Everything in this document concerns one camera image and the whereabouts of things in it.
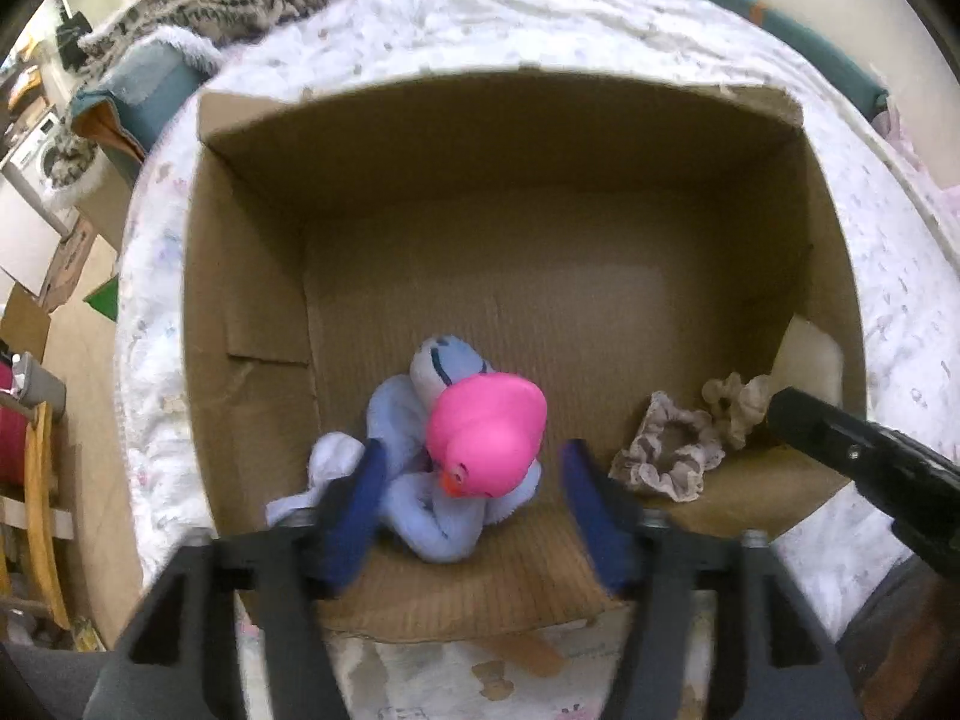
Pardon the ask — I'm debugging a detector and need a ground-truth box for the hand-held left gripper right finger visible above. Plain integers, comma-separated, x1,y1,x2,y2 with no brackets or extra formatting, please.
561,436,863,720

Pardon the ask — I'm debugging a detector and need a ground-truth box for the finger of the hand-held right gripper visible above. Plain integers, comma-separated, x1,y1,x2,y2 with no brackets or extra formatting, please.
766,387,960,580

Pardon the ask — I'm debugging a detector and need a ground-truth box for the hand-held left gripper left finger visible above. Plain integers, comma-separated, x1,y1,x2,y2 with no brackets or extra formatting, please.
82,436,389,720

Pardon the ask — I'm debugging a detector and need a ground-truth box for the white fluffy sock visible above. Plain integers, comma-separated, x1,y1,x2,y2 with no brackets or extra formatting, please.
265,431,370,527

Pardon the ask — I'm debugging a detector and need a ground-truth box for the taupe lace-trimmed scrunchie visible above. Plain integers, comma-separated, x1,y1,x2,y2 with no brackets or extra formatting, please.
607,390,727,503

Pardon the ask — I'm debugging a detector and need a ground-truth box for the beige scrunchie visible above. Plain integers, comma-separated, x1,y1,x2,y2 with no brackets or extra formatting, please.
701,371,773,451

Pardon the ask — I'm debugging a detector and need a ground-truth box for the pink rubber duck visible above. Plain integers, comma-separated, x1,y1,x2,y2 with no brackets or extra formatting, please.
425,373,548,500

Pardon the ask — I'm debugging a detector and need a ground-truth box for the white sock with blue trim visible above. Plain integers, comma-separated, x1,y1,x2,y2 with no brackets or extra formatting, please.
409,336,497,407

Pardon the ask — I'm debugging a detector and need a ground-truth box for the brown cardboard box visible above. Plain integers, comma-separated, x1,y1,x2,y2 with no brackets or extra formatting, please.
180,66,869,642

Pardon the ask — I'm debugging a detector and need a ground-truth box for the pink cloth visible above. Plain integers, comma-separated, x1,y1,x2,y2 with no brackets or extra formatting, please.
881,101,960,230

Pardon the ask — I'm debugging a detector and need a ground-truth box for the yellow wooden rack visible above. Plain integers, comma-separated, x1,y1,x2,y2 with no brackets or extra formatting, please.
0,399,77,635

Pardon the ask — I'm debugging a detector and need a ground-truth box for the green plastic object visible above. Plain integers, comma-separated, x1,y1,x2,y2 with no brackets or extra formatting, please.
81,275,121,325

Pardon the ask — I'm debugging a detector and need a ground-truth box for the red container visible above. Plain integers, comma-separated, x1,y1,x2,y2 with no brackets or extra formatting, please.
0,361,32,490

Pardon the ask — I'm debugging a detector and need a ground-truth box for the open cardboard carton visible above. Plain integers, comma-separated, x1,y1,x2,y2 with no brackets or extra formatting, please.
0,283,55,372

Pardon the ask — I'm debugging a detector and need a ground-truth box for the cardboard carton beside bed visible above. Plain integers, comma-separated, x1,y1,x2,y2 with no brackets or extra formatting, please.
71,157,137,252

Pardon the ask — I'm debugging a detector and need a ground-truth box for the teal fluffy cushion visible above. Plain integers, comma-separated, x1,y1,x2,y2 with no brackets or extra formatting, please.
70,24,227,167

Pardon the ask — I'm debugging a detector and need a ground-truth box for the white washing machine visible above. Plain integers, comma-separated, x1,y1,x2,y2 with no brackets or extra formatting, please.
0,114,77,220

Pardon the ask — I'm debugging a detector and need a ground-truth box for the printed bed sheet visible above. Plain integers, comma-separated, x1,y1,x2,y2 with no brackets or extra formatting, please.
112,0,960,720

